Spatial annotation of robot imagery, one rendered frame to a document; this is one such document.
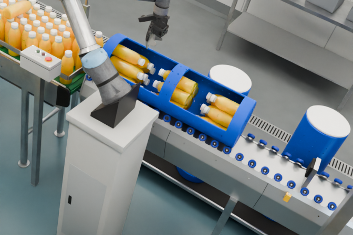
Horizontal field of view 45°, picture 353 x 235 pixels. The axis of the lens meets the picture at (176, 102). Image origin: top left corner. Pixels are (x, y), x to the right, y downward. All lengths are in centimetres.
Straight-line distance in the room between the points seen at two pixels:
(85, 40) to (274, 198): 127
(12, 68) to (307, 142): 184
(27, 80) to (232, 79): 125
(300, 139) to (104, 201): 126
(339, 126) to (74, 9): 168
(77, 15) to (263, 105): 278
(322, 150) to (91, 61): 152
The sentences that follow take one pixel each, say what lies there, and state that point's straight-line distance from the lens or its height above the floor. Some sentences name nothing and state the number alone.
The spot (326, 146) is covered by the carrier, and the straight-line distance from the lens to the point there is 272.
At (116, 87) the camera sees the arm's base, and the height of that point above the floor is 133.
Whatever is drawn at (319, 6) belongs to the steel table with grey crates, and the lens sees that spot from 465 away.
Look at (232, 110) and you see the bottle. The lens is 225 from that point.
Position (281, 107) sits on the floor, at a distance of 454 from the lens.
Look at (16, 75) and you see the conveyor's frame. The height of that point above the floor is 81.
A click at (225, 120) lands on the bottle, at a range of 224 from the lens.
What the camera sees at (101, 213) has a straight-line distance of 234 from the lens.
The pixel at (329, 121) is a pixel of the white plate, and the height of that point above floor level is 104.
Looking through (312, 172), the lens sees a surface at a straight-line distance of 232.
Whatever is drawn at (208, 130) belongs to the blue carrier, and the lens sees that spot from 225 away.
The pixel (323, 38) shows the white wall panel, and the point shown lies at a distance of 557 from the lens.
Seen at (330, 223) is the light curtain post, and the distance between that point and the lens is 209.
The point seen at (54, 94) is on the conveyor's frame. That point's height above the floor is 82.
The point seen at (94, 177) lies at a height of 84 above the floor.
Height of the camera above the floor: 252
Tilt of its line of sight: 38 degrees down
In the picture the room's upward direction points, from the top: 18 degrees clockwise
